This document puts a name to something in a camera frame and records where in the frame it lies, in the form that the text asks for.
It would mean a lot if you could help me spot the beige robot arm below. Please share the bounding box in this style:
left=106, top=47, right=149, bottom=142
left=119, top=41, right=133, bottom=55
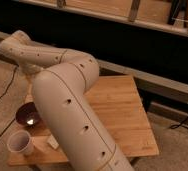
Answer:
left=0, top=31, right=134, bottom=171

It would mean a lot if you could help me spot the beige sponge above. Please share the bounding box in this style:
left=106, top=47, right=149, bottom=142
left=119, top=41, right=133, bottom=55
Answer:
left=47, top=135, right=59, bottom=149

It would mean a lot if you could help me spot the dark brown bowl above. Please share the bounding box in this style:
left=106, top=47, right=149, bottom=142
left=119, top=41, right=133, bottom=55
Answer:
left=15, top=102, right=41, bottom=126

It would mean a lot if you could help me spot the black cable on floor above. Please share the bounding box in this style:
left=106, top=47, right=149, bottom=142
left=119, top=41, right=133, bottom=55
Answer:
left=0, top=64, right=20, bottom=152

